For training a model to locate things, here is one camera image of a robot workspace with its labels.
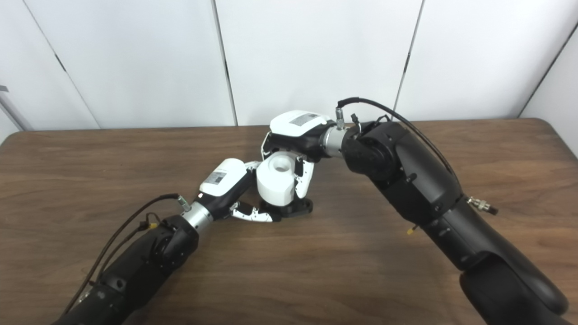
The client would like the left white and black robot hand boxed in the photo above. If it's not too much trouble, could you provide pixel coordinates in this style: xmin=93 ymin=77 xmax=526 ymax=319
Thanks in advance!
xmin=195 ymin=158 xmax=280 ymax=223

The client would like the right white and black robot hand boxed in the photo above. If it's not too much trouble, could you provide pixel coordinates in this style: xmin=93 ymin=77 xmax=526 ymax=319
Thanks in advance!
xmin=261 ymin=110 xmax=337 ymax=200

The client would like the round white piece with holes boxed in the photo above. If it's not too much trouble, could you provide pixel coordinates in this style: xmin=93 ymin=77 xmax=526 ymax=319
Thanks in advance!
xmin=256 ymin=153 xmax=298 ymax=207

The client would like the black holder part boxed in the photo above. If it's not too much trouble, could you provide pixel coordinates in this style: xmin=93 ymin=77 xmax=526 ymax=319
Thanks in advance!
xmin=260 ymin=197 xmax=313 ymax=220

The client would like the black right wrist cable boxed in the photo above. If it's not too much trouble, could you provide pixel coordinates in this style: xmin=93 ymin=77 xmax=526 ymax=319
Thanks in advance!
xmin=335 ymin=97 xmax=498 ymax=215

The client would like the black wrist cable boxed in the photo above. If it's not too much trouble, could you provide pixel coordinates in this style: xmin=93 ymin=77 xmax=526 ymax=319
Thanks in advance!
xmin=63 ymin=194 xmax=190 ymax=314
xmin=335 ymin=97 xmax=498 ymax=215

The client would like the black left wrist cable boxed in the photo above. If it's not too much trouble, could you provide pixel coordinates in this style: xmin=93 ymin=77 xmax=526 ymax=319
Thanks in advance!
xmin=63 ymin=194 xmax=190 ymax=314

